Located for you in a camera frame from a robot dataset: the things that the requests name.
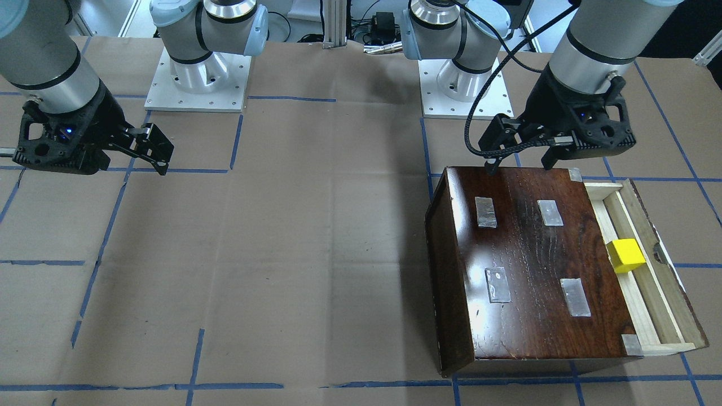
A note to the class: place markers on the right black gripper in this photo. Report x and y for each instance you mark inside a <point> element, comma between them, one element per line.
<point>104,117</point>

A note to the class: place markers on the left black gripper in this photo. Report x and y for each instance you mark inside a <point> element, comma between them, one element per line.
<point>546,101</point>

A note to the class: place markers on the dark wooden drawer box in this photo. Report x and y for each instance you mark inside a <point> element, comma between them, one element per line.
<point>523,284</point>

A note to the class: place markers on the yellow block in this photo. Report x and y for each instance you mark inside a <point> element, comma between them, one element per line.
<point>625,255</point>

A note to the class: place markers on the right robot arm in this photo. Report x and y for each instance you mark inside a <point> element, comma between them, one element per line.
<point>41,61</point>

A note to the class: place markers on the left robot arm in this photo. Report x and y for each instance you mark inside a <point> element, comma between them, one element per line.
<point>601,42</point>

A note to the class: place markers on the black power adapter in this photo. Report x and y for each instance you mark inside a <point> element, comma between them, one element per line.
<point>383,24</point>

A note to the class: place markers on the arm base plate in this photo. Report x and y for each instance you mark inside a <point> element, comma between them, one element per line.
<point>217,84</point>
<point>448,92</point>

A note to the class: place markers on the aluminium frame post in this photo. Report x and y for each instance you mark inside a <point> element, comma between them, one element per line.
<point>335,21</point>

